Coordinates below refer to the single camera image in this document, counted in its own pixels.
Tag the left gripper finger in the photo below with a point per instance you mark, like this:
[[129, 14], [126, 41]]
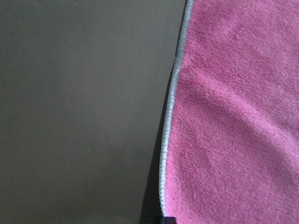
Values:
[[164, 220]]

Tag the pink towel with white edge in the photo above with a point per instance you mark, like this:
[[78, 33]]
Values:
[[230, 143]]

